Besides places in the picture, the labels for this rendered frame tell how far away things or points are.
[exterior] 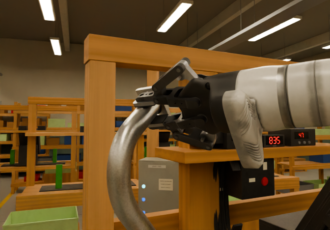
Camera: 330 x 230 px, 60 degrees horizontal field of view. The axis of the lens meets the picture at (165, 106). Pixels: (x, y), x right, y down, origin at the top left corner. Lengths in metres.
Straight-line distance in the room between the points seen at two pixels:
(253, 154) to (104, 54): 0.79
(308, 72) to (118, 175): 0.24
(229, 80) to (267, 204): 1.24
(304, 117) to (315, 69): 0.05
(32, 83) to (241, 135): 10.75
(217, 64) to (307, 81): 0.93
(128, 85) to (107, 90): 10.06
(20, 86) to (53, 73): 1.15
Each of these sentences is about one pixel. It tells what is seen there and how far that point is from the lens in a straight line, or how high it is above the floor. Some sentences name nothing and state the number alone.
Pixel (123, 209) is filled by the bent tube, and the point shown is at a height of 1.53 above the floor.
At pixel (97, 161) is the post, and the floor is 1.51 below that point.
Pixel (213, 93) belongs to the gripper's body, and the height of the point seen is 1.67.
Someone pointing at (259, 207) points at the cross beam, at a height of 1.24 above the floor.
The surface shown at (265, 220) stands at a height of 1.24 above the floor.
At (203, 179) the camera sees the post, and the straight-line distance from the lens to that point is 1.17.
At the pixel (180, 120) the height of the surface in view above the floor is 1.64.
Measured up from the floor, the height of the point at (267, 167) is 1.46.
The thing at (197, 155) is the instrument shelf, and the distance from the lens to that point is 1.00.
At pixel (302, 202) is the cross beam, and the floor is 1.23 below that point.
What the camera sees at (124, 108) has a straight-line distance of 7.84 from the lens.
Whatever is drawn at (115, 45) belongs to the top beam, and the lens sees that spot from 1.04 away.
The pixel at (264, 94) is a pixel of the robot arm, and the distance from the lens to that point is 0.31.
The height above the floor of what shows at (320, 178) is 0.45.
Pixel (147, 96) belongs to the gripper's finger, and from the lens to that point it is 0.40.
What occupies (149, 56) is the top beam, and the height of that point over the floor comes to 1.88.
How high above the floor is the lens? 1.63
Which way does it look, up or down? 4 degrees up
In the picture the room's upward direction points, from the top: straight up
